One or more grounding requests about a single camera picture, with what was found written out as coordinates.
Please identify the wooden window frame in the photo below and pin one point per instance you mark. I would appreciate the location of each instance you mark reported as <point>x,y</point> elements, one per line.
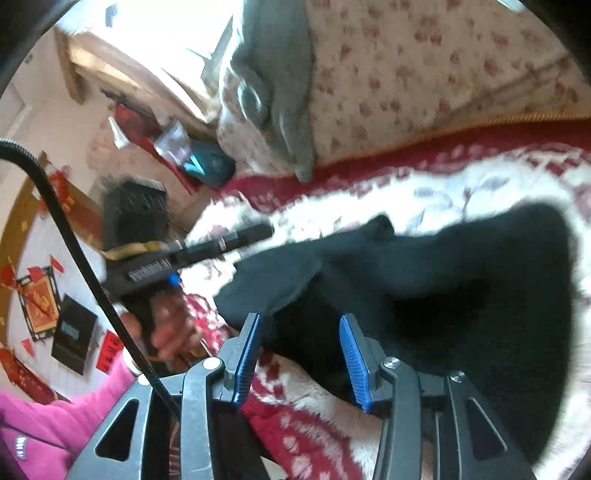
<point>92,50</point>

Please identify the person's left forearm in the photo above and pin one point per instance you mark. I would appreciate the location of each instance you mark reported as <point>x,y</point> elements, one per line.
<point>69,415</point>

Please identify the red white floral blanket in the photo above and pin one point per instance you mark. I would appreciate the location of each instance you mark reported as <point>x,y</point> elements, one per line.
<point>295,443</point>

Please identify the grey fluffy towel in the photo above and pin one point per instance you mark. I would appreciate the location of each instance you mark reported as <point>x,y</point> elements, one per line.
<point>277,92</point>

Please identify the red cloth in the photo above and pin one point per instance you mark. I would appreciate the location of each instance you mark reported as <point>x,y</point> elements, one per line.
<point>138,134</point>

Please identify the framed red picture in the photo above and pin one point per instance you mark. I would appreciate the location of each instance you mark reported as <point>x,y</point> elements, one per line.
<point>39,304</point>

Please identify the clear plastic bag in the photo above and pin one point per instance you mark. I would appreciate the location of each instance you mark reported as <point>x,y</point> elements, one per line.
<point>171,141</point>

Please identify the black pants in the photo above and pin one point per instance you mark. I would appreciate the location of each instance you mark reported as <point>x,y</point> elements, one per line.
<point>438,286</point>

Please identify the person's left hand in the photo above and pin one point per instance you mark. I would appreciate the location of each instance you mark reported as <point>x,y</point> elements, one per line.
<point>175,323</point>

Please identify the red paper wall decoration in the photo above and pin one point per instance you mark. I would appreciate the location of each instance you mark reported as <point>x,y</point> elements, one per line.
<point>25,376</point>
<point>60,189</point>
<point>108,353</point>

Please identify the black wall panel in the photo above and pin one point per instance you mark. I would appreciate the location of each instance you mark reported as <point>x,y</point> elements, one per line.
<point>74,334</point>

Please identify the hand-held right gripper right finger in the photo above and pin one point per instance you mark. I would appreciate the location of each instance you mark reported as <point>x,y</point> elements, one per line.
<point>355,364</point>

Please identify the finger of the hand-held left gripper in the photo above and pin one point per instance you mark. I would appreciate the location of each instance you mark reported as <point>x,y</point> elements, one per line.
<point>221,247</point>

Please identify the beige floral quilt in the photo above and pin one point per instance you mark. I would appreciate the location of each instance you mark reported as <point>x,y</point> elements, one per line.
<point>415,69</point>

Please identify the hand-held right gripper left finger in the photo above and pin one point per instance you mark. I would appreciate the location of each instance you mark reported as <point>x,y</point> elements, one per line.
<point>244,364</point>

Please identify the teal bag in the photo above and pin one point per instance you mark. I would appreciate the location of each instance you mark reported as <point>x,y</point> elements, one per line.
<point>210,164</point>

